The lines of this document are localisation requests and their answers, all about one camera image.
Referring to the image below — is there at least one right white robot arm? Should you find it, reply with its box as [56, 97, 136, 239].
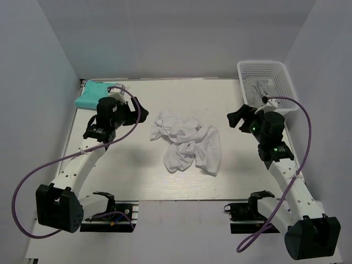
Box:
[227, 104, 341, 260]

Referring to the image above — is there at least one white t shirt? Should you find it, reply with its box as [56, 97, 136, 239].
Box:
[150, 110, 222, 176]

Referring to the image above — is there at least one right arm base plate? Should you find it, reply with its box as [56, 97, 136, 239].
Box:
[223, 202, 267, 234]

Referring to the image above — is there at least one grey t shirt in basket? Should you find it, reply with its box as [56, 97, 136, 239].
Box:
[243, 78, 278, 108]

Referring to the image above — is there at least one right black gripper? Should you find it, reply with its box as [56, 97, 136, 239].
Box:
[227, 104, 267, 144]

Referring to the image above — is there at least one white plastic basket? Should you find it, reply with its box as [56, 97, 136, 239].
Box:
[237, 60, 297, 108]

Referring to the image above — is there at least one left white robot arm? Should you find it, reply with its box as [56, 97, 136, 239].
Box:
[36, 97, 149, 233]

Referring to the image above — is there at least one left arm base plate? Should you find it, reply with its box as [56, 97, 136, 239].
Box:
[79, 201, 139, 233]

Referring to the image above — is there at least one folded teal t shirt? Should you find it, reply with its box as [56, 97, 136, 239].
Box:
[75, 80, 125, 110]

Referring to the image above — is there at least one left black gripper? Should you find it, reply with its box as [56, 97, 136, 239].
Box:
[111, 97, 149, 130]

